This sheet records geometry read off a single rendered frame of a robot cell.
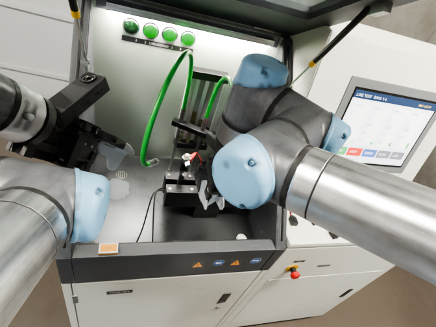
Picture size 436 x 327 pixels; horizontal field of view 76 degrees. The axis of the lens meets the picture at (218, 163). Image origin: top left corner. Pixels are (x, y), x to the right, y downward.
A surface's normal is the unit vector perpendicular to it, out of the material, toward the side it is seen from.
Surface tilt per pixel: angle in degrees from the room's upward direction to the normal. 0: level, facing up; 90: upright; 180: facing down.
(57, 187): 37
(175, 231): 0
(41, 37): 90
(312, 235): 0
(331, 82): 76
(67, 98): 18
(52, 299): 0
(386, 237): 83
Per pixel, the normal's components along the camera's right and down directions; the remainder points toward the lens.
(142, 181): 0.27, -0.71
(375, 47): 0.25, 0.51
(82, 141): 0.91, 0.29
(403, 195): -0.22, -0.59
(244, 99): -0.58, 0.36
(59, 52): 0.06, 0.69
